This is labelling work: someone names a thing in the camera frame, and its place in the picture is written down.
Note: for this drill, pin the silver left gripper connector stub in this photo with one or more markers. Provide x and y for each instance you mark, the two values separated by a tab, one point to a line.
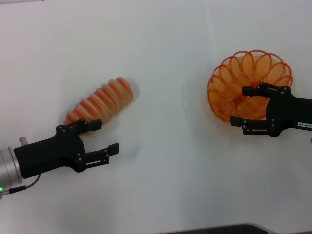
23	141

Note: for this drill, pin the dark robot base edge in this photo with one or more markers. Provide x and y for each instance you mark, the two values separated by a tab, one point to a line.
231	230

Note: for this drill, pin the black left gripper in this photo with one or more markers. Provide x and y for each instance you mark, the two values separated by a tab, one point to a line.
48	153

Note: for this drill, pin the orange striped bread toy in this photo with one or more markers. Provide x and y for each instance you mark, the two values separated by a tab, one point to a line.
109	95

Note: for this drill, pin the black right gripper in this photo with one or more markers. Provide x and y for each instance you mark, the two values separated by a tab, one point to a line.
287	112

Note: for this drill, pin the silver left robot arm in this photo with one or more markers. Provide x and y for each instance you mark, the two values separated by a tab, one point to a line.
7	168

